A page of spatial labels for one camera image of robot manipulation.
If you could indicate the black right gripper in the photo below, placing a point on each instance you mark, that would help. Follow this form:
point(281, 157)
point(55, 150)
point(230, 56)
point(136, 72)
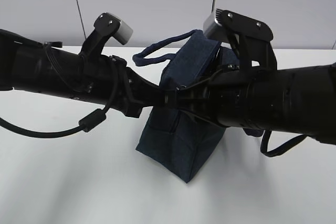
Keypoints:
point(221, 98)

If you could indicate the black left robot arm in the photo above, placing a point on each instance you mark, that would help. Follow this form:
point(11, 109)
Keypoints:
point(31, 66)

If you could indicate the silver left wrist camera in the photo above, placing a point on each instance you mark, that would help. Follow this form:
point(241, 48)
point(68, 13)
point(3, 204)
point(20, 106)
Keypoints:
point(106, 26)

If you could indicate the dark blue insulated lunch bag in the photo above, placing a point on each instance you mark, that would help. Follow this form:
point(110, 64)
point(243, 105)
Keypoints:
point(171, 137)

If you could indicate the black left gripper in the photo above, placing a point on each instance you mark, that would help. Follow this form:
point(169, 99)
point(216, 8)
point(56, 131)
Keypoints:
point(121, 97)

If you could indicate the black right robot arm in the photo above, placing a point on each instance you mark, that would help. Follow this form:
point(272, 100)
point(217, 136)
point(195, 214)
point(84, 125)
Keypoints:
point(288, 105)

